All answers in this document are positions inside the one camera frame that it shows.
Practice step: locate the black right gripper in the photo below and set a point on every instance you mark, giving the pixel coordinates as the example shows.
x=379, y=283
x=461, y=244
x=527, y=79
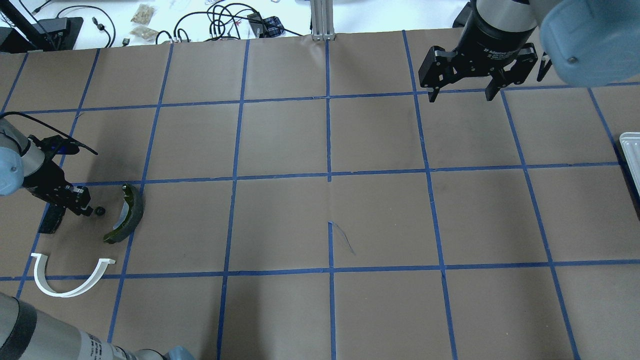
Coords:
x=492, y=37

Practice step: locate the silver ribbed metal tray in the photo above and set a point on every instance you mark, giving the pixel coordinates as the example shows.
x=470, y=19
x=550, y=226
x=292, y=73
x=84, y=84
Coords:
x=630, y=145

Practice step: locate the black device on desk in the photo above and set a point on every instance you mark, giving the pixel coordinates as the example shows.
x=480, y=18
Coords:
x=63, y=32

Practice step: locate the white curved plastic part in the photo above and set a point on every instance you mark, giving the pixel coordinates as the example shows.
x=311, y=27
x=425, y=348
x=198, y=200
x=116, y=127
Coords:
x=85, y=283

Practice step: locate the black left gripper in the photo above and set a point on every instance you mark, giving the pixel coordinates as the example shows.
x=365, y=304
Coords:
x=48, y=181

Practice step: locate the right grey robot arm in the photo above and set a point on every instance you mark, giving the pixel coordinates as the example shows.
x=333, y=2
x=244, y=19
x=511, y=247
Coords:
x=589, y=43

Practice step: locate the olive brake shoe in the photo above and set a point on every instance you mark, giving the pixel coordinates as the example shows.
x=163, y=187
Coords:
x=130, y=216

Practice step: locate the aluminium frame post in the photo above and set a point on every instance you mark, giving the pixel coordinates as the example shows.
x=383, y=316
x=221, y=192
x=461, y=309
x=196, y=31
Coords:
x=322, y=20

